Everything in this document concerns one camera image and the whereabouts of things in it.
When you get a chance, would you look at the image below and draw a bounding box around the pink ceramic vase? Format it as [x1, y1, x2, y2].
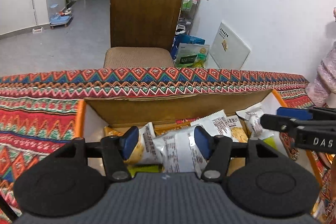
[306, 43, 336, 108]

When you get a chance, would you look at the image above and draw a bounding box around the green white bag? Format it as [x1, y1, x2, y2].
[175, 43, 210, 68]

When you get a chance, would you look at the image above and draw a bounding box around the red cardboard snack box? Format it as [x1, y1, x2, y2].
[74, 89, 325, 189]

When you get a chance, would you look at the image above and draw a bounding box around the white wall panel board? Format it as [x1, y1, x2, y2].
[210, 21, 251, 70]

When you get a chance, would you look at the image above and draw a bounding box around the metal storage rack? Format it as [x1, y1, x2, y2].
[175, 0, 201, 35]

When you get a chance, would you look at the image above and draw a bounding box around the brown wooden chair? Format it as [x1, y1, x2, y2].
[104, 0, 182, 69]

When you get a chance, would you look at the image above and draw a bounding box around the blue pet feeder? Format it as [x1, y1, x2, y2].
[50, 3, 72, 30]

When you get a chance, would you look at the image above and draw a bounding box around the golden cracker snack packet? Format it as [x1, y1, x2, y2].
[227, 115, 248, 143]

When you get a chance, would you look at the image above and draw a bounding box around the patterned red tablecloth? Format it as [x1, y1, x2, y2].
[0, 67, 336, 224]

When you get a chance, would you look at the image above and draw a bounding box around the oat crisp snack packet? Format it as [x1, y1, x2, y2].
[123, 122, 163, 165]

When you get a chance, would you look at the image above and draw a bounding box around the green long snack pack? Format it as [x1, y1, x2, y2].
[262, 135, 280, 151]

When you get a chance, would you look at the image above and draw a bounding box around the white grey snack packet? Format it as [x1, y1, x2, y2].
[153, 126, 207, 177]

